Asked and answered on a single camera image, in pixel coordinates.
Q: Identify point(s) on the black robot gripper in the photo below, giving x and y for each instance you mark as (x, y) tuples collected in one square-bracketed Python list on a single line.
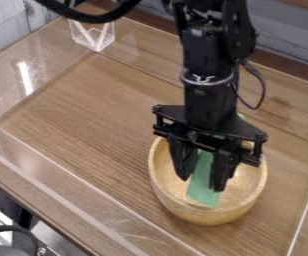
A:
[(207, 124)]

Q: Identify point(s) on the green rectangular block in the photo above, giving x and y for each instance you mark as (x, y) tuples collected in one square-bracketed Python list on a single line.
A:
[(199, 191)]

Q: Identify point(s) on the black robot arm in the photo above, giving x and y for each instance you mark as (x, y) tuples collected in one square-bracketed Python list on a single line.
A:
[(219, 39)]

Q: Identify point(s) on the brown wooden bowl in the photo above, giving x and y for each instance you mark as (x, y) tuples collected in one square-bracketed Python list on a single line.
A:
[(237, 198)]

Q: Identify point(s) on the clear acrylic corner bracket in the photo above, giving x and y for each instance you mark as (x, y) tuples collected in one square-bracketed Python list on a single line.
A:
[(93, 38)]

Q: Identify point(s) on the black metal table frame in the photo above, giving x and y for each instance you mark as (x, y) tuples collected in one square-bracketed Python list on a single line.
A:
[(26, 236)]

